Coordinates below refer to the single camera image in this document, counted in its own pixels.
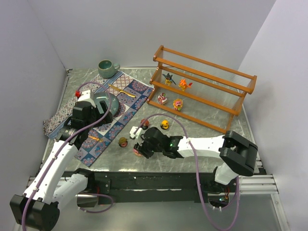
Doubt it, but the gold fork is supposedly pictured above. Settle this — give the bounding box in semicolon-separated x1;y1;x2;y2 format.
88;135;103;142

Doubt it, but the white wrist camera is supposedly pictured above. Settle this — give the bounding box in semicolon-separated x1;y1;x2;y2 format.
129;126;143;140
76;90;96;108

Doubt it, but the orange wooden two-tier shelf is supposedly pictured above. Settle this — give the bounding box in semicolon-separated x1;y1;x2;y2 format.
147;45;257;133

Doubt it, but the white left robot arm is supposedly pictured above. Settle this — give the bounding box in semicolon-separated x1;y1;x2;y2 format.
10;99;113;231

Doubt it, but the patterned table runner cloth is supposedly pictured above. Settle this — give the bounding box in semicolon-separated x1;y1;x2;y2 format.
43;71;153;167

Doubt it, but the orange fox figurine toy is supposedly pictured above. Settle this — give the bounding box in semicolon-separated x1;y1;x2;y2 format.
178;78;192;91

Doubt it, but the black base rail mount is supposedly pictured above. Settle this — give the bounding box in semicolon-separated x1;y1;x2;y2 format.
36;170;268;210

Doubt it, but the teal ceramic plate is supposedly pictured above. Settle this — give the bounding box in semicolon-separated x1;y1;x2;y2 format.
93;91;120;117

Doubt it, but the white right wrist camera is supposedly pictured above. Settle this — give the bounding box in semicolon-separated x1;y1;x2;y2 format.
129;126;143;140

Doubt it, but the yellow duck figurine toy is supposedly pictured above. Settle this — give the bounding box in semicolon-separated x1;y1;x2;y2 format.
160;120;169;130

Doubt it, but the pink bear clover toy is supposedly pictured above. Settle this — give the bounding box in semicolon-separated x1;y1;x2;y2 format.
133;149;142;157

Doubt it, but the olive-hat figurine toy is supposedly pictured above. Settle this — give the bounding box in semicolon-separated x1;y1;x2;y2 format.
118;137;128;147

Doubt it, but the gold butter knife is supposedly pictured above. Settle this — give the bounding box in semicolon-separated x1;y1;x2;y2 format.
108;84;136;98

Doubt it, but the red-haired figurine toy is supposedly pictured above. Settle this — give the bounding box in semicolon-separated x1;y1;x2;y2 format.
141;118;150;130

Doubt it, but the strawberry cake toy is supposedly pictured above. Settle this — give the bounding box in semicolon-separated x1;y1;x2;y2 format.
157;92;167;105

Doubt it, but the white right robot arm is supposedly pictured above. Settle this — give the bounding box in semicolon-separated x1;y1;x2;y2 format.
129;126;258;185

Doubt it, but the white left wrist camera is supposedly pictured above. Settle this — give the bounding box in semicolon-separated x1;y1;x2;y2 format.
76;90;96;108

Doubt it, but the pink sunflower pig toy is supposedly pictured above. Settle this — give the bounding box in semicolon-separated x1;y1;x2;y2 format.
173;99;183;111

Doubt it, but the green ceramic mug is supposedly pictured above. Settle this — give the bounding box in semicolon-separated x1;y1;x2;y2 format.
98;60;120;78

